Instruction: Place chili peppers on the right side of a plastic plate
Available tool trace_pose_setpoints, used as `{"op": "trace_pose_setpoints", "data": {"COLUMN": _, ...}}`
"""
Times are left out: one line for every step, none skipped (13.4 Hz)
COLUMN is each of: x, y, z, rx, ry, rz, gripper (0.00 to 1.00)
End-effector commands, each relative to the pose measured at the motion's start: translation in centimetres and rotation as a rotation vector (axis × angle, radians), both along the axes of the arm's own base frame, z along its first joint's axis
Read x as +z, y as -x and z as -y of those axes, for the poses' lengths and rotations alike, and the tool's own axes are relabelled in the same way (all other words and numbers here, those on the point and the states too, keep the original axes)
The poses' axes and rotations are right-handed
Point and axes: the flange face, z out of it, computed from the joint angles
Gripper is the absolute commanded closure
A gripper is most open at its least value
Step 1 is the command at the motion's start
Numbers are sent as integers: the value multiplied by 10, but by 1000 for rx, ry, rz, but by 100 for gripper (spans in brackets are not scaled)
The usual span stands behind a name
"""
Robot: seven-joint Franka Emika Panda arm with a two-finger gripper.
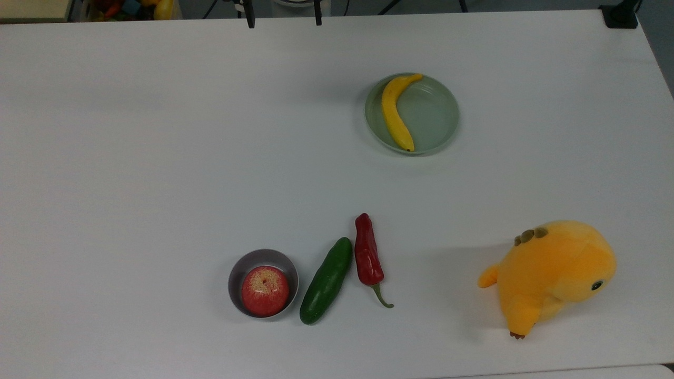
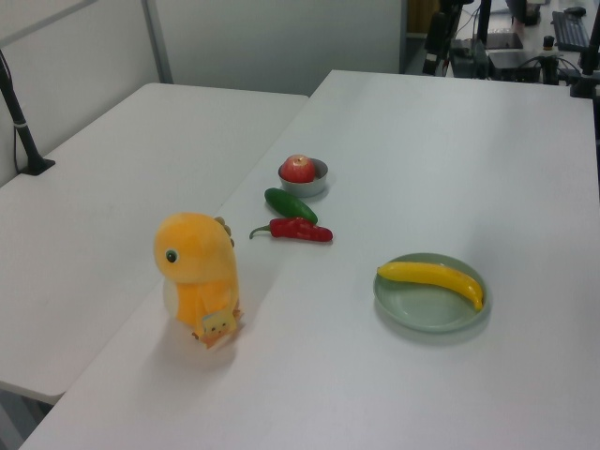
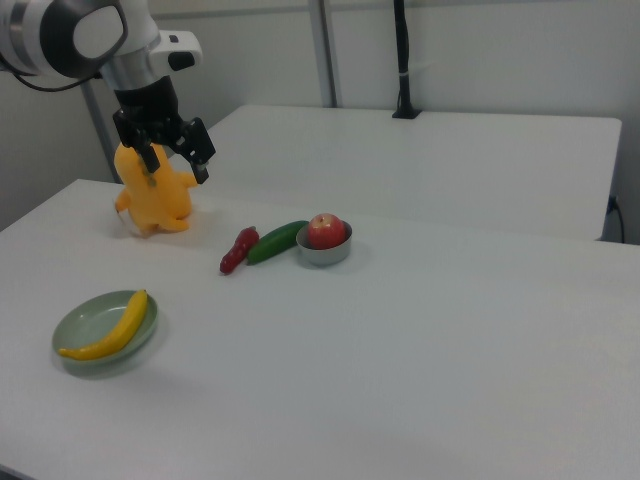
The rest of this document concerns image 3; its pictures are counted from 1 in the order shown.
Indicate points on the green cucumber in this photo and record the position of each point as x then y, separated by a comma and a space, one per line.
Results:
274, 242

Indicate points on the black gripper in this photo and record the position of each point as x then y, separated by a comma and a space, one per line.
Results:
150, 117

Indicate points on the orange yellow plush toy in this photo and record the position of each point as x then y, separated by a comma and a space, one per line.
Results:
157, 200

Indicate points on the red apple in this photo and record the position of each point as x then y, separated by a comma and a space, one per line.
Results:
326, 231

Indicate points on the small metal bowl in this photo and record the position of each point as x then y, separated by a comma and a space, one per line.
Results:
325, 256

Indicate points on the white table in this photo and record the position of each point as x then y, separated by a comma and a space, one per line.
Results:
425, 165

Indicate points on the grey metal frame post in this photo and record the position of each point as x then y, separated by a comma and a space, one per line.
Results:
100, 135
330, 55

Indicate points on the yellow banana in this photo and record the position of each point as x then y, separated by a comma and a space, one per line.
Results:
117, 332

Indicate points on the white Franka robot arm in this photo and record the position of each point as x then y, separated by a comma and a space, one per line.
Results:
95, 35

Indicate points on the red chili pepper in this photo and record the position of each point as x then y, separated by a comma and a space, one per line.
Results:
238, 253

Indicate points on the green plastic plate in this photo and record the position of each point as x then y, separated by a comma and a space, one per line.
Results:
92, 320

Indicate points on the black pole with clamp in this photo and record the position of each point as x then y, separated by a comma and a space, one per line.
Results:
403, 55

